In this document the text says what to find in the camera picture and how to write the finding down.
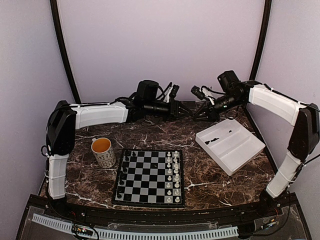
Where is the patterned mug orange inside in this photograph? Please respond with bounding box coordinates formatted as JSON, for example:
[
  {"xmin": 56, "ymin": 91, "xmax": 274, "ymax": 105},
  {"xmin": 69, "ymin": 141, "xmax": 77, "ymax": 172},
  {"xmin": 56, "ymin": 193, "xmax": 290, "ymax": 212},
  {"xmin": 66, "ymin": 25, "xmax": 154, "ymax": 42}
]
[{"xmin": 91, "ymin": 137, "xmax": 116, "ymax": 169}]

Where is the black aluminium front rail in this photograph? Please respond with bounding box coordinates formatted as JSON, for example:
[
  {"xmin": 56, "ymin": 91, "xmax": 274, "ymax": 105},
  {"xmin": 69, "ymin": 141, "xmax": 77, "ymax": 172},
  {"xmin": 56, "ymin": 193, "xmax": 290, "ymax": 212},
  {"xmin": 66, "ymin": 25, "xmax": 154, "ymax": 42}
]
[{"xmin": 27, "ymin": 193, "xmax": 298, "ymax": 229}]

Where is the white plastic tray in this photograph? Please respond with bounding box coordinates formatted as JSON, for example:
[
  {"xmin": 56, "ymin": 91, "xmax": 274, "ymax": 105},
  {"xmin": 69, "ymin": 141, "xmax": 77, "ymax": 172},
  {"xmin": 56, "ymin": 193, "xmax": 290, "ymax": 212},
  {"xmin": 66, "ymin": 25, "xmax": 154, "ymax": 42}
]
[{"xmin": 195, "ymin": 119, "xmax": 266, "ymax": 176}]

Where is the black frame post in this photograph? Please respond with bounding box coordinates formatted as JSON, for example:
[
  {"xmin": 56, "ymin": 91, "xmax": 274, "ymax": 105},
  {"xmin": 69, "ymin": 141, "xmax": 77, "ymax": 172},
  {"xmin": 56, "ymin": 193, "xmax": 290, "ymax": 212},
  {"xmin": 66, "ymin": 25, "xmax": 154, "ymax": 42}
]
[
  {"xmin": 49, "ymin": 0, "xmax": 82, "ymax": 104},
  {"xmin": 249, "ymin": 0, "xmax": 272, "ymax": 80}
]

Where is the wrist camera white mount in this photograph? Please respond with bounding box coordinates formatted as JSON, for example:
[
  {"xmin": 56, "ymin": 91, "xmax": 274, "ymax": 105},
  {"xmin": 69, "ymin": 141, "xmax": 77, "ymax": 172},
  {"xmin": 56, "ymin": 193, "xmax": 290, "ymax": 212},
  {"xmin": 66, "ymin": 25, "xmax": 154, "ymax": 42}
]
[
  {"xmin": 162, "ymin": 82, "xmax": 180, "ymax": 103},
  {"xmin": 191, "ymin": 85, "xmax": 216, "ymax": 106}
]

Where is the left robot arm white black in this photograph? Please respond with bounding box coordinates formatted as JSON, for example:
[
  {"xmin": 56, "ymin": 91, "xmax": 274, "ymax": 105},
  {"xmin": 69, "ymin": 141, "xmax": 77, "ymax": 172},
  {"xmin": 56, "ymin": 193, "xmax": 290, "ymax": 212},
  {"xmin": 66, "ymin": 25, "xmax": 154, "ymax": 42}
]
[{"xmin": 43, "ymin": 79, "xmax": 192, "ymax": 218}]

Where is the white chess pieces row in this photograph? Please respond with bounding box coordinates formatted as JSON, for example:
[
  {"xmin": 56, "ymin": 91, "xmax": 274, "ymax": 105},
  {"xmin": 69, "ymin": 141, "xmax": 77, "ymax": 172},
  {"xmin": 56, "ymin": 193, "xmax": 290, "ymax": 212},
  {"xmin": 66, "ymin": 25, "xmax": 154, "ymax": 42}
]
[{"xmin": 164, "ymin": 150, "xmax": 182, "ymax": 204}]

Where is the left black frame post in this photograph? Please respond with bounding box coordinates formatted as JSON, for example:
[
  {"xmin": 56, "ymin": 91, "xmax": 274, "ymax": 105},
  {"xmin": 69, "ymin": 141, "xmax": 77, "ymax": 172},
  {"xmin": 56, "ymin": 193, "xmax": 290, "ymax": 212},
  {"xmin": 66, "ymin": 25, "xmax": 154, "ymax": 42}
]
[{"xmin": 49, "ymin": 0, "xmax": 82, "ymax": 104}]

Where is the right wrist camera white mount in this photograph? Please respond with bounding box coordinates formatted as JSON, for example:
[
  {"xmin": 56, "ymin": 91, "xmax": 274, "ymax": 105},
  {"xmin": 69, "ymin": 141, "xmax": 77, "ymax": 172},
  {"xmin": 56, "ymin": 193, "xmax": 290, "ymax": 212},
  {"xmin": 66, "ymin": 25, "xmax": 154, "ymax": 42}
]
[{"xmin": 191, "ymin": 85, "xmax": 216, "ymax": 106}]

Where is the black silver chess board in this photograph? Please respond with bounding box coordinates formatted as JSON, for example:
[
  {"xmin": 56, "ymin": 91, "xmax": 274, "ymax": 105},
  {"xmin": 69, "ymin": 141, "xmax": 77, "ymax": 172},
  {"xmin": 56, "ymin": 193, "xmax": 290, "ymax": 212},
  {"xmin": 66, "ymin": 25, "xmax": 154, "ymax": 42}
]
[{"xmin": 112, "ymin": 148, "xmax": 185, "ymax": 208}]

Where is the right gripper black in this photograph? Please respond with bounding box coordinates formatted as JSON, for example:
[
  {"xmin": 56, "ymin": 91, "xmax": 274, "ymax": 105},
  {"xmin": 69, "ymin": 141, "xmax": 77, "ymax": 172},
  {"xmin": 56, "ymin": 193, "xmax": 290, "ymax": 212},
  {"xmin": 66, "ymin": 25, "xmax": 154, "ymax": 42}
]
[{"xmin": 192, "ymin": 92, "xmax": 244, "ymax": 122}]

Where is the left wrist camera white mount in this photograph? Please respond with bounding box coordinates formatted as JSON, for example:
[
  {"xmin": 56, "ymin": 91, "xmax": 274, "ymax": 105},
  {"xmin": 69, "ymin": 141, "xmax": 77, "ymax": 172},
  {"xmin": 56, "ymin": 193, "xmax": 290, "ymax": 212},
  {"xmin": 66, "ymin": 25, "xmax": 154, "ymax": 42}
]
[{"xmin": 162, "ymin": 82, "xmax": 180, "ymax": 103}]

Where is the white slotted cable duct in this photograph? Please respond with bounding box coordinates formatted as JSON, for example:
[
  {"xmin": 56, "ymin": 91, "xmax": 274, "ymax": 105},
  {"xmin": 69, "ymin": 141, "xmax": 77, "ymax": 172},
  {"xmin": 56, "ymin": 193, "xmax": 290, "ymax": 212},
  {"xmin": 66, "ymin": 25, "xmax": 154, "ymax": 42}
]
[{"xmin": 31, "ymin": 213, "xmax": 239, "ymax": 240}]

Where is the right black frame post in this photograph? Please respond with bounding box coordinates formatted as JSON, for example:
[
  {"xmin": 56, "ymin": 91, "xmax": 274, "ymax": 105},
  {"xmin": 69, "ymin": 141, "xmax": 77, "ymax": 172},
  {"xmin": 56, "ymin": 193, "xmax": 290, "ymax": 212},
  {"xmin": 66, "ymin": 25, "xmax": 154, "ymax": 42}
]
[{"xmin": 249, "ymin": 0, "xmax": 272, "ymax": 80}]

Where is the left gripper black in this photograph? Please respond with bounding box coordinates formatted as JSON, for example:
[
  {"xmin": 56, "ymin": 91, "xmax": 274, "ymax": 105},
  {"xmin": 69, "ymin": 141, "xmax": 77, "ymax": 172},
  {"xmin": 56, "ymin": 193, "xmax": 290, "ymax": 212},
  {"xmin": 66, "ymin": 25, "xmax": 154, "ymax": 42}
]
[{"xmin": 145, "ymin": 98, "xmax": 193, "ymax": 122}]

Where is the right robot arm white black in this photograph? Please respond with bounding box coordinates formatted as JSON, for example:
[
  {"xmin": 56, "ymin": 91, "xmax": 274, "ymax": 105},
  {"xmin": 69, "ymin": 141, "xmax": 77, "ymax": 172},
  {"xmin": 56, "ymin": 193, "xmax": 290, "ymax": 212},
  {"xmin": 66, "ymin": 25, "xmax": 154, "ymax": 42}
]
[{"xmin": 191, "ymin": 70, "xmax": 320, "ymax": 199}]

